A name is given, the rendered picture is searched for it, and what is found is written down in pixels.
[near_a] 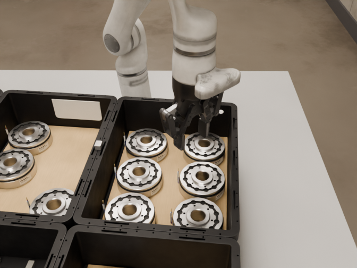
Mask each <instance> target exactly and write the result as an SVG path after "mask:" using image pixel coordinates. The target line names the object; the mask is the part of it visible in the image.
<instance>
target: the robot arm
mask: <svg viewBox="0 0 357 268"><path fill-rule="evenodd" d="M150 1H151V0H114V4H113V7H112V10H111V12H110V15H109V17H108V20H107V22H106V24H105V27H104V31H103V41H104V45H105V47H106V49H107V50H108V51H109V52H110V53H111V54H113V55H117V56H119V57H118V58H117V60H116V62H115V67H116V73H117V77H118V82H119V85H120V90H121V95H122V97H123V96H130V97H148V98H151V91H150V84H149V77H148V71H147V59H148V51H147V40H146V33H145V29H144V26H143V24H142V22H141V21H140V19H139V18H138V17H139V16H140V15H141V13H142V12H143V11H144V10H145V8H146V7H147V5H148V4H149V3H150ZM168 2H169V6H170V9H171V14H172V20H173V54H172V90H173V93H174V100H173V103H172V106H171V107H169V108H168V109H164V108H161V109H160V111H159V114H160V118H161V122H162V125H163V129H164V132H165V133H167V134H168V135H169V136H170V137H172V138H173V144H174V146H175V147H177V148H178V149H179V150H181V151H182V150H184V149H185V135H184V134H185V131H186V128H187V127H188V126H189V125H190V123H191V120H192V118H193V117H195V116H196V115H199V116H200V117H201V118H199V125H198V133H199V135H201V136H202V137H204V138H206V137H207V136H208V133H209V127H210V121H211V120H212V117H213V116H217V115H218V114H219V110H220V105H221V102H222V98H223V93H224V91H226V90H228V89H230V88H232V87H234V86H235V85H237V84H238V83H240V78H241V72H240V71H239V70H237V69H235V68H229V69H219V68H216V35H217V18H216V16H215V14H214V13H213V12H212V11H210V10H208V9H204V8H201V7H195V6H191V5H188V4H187V3H186V0H168ZM213 104H214V105H215V107H214V108H213ZM181 116H183V117H184V118H185V119H183V118H182V117H181ZM179 124H180V125H181V127H180V128H179Z"/></svg>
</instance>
